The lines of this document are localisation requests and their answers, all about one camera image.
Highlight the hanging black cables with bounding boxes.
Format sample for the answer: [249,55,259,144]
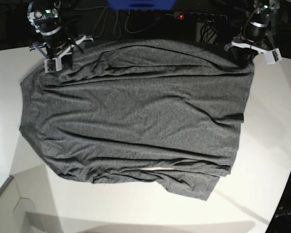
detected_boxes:
[92,6,220,44]

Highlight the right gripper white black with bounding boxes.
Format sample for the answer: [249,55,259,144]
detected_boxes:
[29,35,94,73]

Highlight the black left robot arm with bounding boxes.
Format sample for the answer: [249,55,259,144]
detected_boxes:
[224,0,282,67]

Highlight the grey t-shirt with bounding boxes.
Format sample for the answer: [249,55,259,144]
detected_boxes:
[19,40,255,200]

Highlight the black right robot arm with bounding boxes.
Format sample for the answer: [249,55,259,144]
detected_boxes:
[27,0,94,73]

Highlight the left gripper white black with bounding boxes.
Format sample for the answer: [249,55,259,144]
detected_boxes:
[224,36,281,68]

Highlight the black power strip red light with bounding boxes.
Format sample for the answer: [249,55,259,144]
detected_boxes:
[173,11,227,22]

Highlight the blue box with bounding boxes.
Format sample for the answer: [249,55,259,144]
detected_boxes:
[107,0,176,10]

